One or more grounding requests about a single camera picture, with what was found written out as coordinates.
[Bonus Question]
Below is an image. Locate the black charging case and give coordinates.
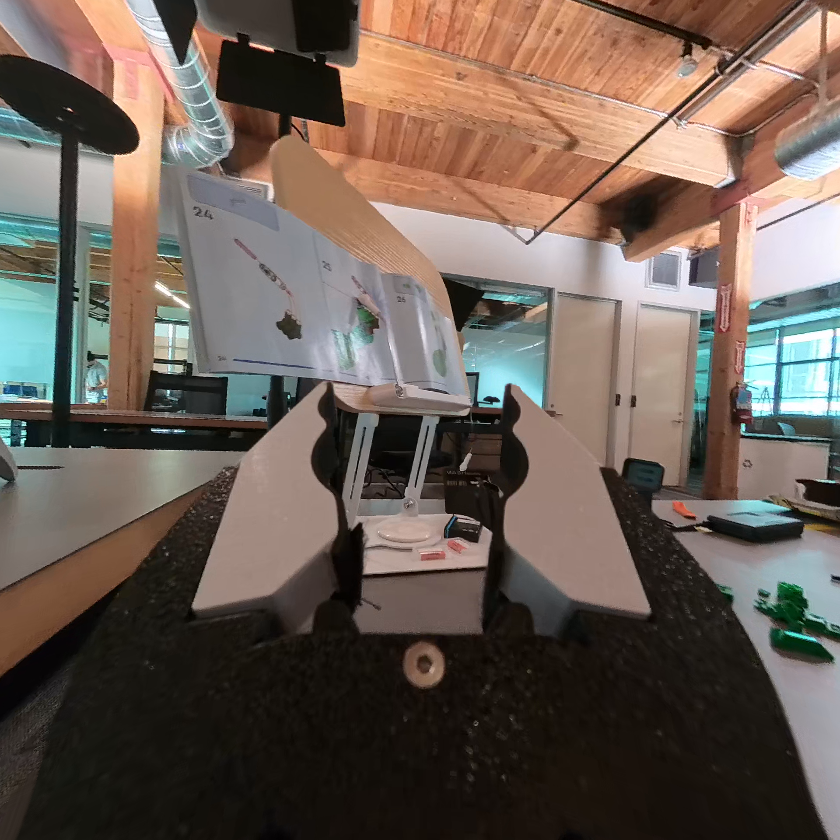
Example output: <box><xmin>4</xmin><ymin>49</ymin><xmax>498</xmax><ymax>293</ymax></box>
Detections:
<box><xmin>620</xmin><ymin>457</ymin><xmax>665</xmax><ymax>500</ymax></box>

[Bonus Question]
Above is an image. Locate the dark flat device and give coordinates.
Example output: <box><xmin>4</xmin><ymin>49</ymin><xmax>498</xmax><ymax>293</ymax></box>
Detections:
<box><xmin>707</xmin><ymin>511</ymin><xmax>805</xmax><ymax>543</ymax></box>

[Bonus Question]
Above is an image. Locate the large black cardboard box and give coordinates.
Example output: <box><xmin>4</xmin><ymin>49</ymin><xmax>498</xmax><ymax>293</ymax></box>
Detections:
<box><xmin>445</xmin><ymin>467</ymin><xmax>503</xmax><ymax>519</ymax></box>

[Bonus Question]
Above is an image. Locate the long wooden background desk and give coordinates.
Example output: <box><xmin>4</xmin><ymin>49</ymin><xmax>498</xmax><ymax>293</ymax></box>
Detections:
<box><xmin>0</xmin><ymin>402</ymin><xmax>271</xmax><ymax>448</ymax></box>

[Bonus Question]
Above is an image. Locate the colourful toy set box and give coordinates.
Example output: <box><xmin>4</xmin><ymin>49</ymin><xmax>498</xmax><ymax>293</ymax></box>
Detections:
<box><xmin>764</xmin><ymin>478</ymin><xmax>840</xmax><ymax>522</ymax></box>

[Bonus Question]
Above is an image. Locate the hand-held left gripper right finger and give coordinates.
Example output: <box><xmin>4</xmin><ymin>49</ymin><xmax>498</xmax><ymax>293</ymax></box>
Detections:
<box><xmin>482</xmin><ymin>382</ymin><xmax>654</xmax><ymax>639</ymax></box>

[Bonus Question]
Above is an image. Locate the black overhead panel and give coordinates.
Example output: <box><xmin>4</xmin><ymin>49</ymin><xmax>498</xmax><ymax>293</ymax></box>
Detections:
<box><xmin>217</xmin><ymin>38</ymin><xmax>347</xmax><ymax>129</ymax></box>

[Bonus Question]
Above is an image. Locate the pile of green bricks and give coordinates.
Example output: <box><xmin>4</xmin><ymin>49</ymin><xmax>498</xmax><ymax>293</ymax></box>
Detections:
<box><xmin>715</xmin><ymin>581</ymin><xmax>840</xmax><ymax>664</ymax></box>

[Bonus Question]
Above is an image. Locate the large grid window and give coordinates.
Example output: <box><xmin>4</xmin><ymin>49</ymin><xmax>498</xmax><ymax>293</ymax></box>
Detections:
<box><xmin>742</xmin><ymin>298</ymin><xmax>840</xmax><ymax>421</ymax></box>

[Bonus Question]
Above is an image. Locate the silver air duct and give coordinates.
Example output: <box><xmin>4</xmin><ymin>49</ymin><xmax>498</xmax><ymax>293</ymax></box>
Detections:
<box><xmin>774</xmin><ymin>98</ymin><xmax>840</xmax><ymax>182</ymax></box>
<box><xmin>125</xmin><ymin>0</ymin><xmax>235</xmax><ymax>166</ymax></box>

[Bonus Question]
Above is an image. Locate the white wall vent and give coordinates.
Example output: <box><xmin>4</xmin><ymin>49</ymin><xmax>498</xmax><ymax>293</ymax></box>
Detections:
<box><xmin>646</xmin><ymin>251</ymin><xmax>684</xmax><ymax>290</ymax></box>

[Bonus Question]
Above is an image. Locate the wooden book stand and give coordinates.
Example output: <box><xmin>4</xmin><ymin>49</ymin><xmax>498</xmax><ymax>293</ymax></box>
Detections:
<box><xmin>269</xmin><ymin>134</ymin><xmax>493</xmax><ymax>578</ymax></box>

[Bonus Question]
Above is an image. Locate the grey overhead device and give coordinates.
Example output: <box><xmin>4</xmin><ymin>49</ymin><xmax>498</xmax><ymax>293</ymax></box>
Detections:
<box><xmin>154</xmin><ymin>0</ymin><xmax>362</xmax><ymax>70</ymax></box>

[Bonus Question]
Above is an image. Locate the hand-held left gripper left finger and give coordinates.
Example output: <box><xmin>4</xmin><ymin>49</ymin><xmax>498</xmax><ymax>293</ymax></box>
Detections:
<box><xmin>190</xmin><ymin>379</ymin><xmax>365</xmax><ymax>636</ymax></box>

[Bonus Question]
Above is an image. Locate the black track light rail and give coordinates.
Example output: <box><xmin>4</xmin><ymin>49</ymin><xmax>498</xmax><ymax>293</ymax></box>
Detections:
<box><xmin>570</xmin><ymin>0</ymin><xmax>714</xmax><ymax>78</ymax></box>

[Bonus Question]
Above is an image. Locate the black round pedestal stand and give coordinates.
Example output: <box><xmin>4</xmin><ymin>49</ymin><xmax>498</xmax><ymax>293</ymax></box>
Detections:
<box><xmin>0</xmin><ymin>56</ymin><xmax>140</xmax><ymax>448</ymax></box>

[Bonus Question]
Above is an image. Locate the white door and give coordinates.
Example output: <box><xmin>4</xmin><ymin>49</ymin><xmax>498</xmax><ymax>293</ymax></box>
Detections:
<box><xmin>633</xmin><ymin>302</ymin><xmax>698</xmax><ymax>488</ymax></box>
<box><xmin>548</xmin><ymin>292</ymin><xmax>622</xmax><ymax>463</ymax></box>

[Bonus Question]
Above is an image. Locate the grey side desk wooden edge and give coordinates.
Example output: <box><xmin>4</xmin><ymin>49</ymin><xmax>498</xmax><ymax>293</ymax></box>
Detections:
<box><xmin>0</xmin><ymin>446</ymin><xmax>247</xmax><ymax>680</ymax></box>

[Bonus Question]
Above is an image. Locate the plain wooden post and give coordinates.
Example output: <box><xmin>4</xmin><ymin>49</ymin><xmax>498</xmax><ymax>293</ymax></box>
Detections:
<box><xmin>108</xmin><ymin>59</ymin><xmax>166</xmax><ymax>411</ymax></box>

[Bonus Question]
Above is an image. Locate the instruction booklet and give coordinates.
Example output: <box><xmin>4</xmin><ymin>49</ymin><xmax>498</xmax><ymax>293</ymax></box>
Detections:
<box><xmin>177</xmin><ymin>167</ymin><xmax>460</xmax><ymax>395</ymax></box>

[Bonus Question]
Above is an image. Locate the wooden post with red signs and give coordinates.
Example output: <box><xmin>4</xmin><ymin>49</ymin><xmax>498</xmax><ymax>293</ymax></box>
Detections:
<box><xmin>703</xmin><ymin>197</ymin><xmax>760</xmax><ymax>501</ymax></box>

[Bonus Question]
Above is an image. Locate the white recycling cabinet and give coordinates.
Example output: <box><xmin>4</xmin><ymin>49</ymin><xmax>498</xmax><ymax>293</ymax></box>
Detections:
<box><xmin>740</xmin><ymin>433</ymin><xmax>834</xmax><ymax>500</ymax></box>

